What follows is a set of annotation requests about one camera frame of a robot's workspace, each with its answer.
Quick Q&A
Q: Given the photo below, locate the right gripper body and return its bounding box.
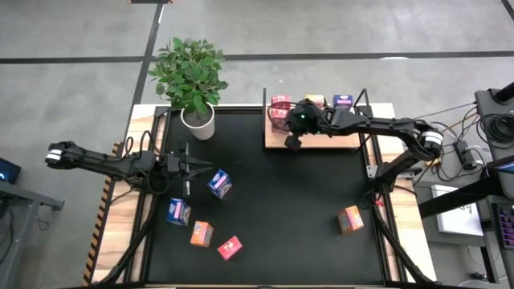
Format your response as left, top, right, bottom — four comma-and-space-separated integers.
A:
284, 99, 337, 150

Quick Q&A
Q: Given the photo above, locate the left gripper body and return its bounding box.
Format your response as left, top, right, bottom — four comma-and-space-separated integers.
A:
166, 142, 192, 197

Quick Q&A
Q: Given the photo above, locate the orange cereal box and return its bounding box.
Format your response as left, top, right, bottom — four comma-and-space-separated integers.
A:
337, 205, 365, 235
304, 93, 325, 110
189, 220, 215, 248

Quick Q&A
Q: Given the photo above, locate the blue cereal box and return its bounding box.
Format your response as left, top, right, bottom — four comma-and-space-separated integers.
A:
206, 169, 234, 200
165, 197, 192, 227
332, 94, 354, 112

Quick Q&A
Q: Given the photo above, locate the wooden shelf board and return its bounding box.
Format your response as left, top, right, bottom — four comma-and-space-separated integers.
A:
263, 104, 361, 150

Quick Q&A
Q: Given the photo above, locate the white plant pot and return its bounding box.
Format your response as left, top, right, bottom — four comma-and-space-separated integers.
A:
180, 102, 216, 141

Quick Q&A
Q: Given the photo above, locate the green leafy plant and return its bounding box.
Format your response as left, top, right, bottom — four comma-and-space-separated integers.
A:
147, 36, 229, 116

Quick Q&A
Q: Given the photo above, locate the yellow black hazard strip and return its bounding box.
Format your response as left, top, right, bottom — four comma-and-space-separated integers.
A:
82, 142, 121, 287

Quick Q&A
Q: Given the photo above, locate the black power adapter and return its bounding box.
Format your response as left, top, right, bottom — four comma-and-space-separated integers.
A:
453, 140, 479, 170

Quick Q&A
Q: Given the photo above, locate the blue-lit screen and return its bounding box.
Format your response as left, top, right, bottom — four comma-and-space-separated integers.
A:
0, 157, 22, 185

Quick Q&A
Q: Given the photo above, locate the black metal beam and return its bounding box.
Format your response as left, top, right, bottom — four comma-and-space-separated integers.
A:
417, 174, 514, 220

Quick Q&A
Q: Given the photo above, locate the grey desk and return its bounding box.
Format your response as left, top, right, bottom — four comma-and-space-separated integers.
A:
0, 180, 65, 289

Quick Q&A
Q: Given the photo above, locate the white flat board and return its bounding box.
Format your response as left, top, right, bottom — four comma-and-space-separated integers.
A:
431, 183, 485, 238

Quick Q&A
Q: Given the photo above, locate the grey metal stand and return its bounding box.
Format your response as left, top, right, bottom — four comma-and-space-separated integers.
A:
473, 82, 514, 161

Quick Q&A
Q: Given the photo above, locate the computer keyboard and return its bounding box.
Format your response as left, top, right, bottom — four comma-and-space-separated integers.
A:
492, 202, 514, 250

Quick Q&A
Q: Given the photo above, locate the black shelf end frame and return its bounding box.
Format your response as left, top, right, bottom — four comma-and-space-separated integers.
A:
352, 88, 373, 120
262, 87, 267, 150

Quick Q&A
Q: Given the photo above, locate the black cable coil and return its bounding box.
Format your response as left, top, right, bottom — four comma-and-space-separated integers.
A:
479, 113, 514, 145

